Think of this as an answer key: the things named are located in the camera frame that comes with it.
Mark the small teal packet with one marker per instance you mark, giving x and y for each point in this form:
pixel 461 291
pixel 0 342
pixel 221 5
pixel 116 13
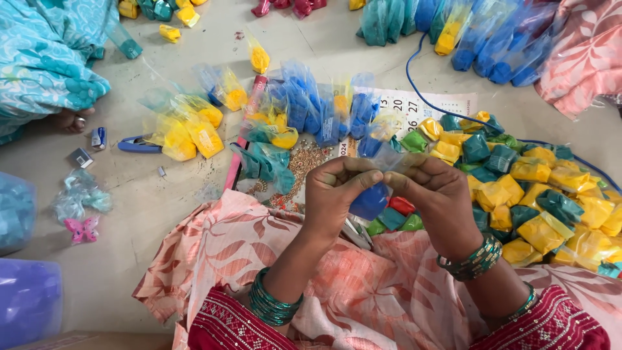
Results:
pixel 391 218

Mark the purple plastic bag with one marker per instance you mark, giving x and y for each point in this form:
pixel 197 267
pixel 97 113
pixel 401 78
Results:
pixel 26 301

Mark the crumpled clear plastic bags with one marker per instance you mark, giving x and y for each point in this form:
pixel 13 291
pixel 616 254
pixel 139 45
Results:
pixel 80 197

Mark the blue stapler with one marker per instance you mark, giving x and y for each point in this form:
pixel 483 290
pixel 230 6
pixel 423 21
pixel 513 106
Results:
pixel 138 145

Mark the green gold bangles on right wrist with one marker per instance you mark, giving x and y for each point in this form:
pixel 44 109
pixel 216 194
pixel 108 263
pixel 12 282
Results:
pixel 474 260

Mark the heap of yellow and green packets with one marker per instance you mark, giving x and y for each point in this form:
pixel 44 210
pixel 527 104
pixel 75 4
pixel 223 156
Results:
pixel 539 194

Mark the green bangles on left wrist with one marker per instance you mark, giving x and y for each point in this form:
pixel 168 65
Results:
pixel 272 304

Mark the grey staple box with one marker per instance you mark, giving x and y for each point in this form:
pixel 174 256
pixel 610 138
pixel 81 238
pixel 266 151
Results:
pixel 81 158

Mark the small green packet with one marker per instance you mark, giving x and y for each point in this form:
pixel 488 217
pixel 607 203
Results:
pixel 375 227
pixel 412 223

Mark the pink butterfly hair clip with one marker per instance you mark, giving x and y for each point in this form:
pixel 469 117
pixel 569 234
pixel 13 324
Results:
pixel 81 229

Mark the silver stapler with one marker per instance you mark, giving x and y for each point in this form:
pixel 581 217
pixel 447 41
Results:
pixel 355 234

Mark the teal powder packet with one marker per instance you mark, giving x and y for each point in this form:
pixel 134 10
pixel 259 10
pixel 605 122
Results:
pixel 265 165
pixel 127 44

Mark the clear bag of pale blue pieces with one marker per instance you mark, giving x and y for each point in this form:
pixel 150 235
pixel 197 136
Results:
pixel 15 214

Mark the red embroidered garment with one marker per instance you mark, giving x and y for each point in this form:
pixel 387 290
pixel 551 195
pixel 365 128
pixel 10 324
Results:
pixel 549 325

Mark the heap of blue and teal bags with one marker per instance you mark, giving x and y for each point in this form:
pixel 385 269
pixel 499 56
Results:
pixel 466 34

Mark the heap of red packets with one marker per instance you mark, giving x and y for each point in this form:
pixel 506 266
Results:
pixel 291 7

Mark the person's right hand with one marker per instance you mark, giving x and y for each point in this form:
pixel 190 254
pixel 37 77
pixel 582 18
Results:
pixel 442 204

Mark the pink floral cloth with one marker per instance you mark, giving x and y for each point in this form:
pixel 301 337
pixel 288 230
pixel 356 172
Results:
pixel 214 253

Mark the person's left hand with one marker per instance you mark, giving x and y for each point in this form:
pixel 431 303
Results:
pixel 330 204

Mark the heap of yellow and teal packets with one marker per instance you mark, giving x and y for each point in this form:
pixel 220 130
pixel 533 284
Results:
pixel 160 8

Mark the small red packet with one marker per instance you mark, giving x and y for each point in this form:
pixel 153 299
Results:
pixel 402 205

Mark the blue staple box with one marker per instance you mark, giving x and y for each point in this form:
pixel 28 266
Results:
pixel 98 138

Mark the yellow powder packet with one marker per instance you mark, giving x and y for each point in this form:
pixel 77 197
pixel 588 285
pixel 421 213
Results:
pixel 231 92
pixel 176 141
pixel 259 58
pixel 204 137
pixel 206 111

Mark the small strip of staples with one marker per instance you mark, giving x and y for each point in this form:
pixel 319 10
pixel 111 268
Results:
pixel 161 171

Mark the small folded yellow packet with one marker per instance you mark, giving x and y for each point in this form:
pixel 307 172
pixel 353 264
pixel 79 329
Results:
pixel 170 33

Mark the clear packet of blue powder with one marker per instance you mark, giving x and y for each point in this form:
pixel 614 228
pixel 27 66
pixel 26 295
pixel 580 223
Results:
pixel 370 200

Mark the wall calendar with jewellery picture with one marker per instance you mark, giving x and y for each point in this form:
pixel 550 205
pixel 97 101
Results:
pixel 306 165

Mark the yellow and teal powder packets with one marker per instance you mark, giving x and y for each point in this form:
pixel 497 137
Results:
pixel 274 132

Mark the cluster of blue powder packets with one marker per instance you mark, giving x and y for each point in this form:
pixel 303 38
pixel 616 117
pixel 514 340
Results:
pixel 311 107

